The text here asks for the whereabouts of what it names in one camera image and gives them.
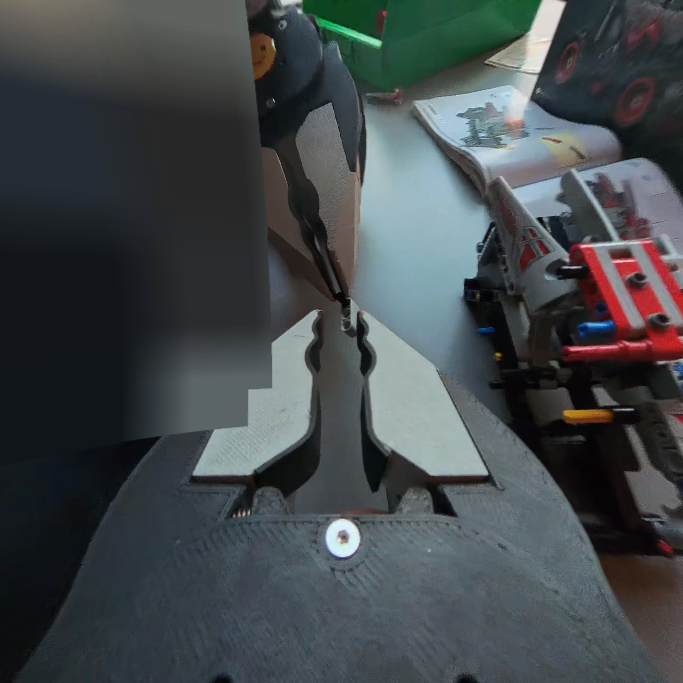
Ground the green plastic bin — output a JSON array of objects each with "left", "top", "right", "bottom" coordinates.
[{"left": 301, "top": 0, "right": 542, "bottom": 91}]

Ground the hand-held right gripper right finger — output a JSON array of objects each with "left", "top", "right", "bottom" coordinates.
[{"left": 355, "top": 311, "right": 490, "bottom": 493}]

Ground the lego instruction booklet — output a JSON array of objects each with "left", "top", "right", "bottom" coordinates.
[{"left": 412, "top": 84, "right": 683, "bottom": 241}]

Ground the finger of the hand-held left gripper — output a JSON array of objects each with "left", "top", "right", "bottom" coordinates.
[
  {"left": 293, "top": 101, "right": 360, "bottom": 300},
  {"left": 263, "top": 148, "right": 342, "bottom": 300}
]

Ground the grey red lego truck model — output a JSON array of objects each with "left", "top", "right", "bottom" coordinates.
[{"left": 463, "top": 170, "right": 683, "bottom": 558}]

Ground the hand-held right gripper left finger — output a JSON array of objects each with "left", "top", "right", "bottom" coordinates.
[{"left": 192, "top": 309, "right": 325, "bottom": 497}]

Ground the black lego set box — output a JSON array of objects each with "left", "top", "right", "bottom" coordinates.
[{"left": 531, "top": 0, "right": 683, "bottom": 166}]

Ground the paper leaflet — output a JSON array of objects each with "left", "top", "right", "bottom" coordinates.
[{"left": 485, "top": 37, "right": 550, "bottom": 73}]

